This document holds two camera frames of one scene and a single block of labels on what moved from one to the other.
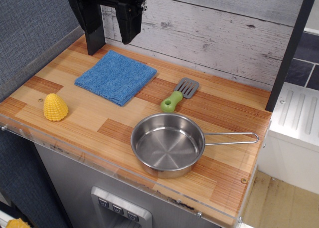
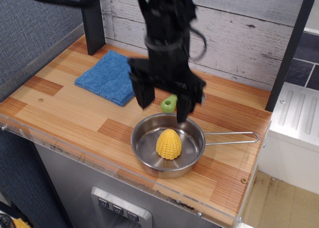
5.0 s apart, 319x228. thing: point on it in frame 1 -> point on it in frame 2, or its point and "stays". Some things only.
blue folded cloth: x=115 y=78 stays
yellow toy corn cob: x=55 y=109 -> x=168 y=144
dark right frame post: x=291 y=50 stays
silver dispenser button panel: x=111 y=211 stays
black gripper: x=129 y=14 -> x=169 y=68
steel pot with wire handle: x=170 y=145 stays
